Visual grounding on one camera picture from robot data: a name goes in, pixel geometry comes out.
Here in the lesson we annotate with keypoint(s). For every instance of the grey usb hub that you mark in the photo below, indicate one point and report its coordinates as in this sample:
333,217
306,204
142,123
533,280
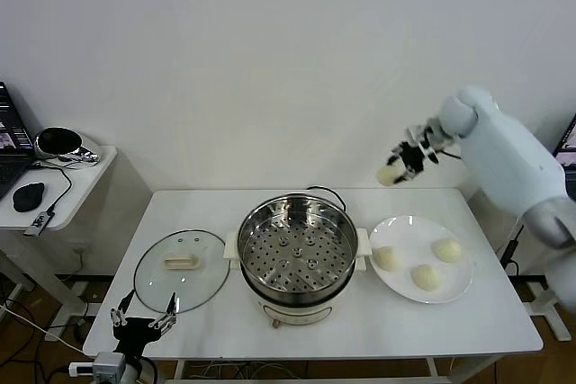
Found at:
39,223

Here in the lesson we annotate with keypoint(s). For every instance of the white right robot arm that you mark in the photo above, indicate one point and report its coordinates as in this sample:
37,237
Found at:
508,154

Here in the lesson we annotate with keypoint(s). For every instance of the round glass pot lid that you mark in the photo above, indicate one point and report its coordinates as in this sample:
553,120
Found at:
198,276

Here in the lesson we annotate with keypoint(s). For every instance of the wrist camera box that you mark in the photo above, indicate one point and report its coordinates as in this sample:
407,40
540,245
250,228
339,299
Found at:
110,363
420,134

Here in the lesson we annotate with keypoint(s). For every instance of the stainless steel steamer basket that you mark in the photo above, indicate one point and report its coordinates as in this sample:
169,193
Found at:
270,267

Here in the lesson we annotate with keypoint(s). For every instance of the white steamed baozi bun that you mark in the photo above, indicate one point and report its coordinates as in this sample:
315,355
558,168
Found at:
387,175
389,259
426,277
447,250

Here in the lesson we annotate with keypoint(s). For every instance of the cream electric cooker base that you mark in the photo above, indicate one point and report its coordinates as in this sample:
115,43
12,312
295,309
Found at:
292,312

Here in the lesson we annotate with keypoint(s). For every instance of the black computer mouse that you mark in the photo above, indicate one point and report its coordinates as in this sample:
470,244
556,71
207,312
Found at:
29,197

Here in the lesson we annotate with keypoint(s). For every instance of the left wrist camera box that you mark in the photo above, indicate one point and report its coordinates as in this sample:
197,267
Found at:
110,363

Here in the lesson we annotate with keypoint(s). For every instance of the black laptop computer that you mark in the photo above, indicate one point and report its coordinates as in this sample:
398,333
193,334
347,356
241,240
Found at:
9,132
568,145

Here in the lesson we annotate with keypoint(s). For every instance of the white round plate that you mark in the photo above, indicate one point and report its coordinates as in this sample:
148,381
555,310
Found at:
396,283

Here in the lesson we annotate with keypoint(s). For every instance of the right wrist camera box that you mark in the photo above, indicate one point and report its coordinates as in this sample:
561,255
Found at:
420,134

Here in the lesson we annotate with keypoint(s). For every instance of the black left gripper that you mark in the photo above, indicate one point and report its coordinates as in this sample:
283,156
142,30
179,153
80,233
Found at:
135,332

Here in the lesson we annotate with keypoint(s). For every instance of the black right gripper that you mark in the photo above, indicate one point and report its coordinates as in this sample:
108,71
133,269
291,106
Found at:
414,159

